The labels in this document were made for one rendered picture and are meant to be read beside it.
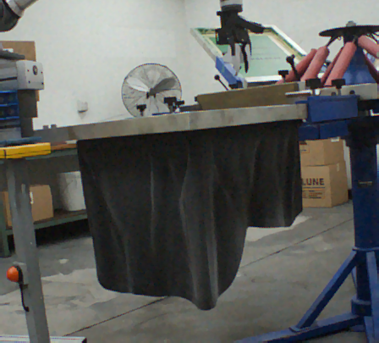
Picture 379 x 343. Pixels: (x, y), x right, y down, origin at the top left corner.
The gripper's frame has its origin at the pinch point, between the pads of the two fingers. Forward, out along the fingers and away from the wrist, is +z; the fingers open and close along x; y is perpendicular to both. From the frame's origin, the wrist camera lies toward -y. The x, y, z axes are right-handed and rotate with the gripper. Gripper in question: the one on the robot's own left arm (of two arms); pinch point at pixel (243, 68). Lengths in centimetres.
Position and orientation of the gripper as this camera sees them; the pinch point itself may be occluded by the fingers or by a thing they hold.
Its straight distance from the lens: 187.2
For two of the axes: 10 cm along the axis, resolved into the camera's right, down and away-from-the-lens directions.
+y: -7.5, 0.4, 6.7
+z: 1.0, 9.9, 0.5
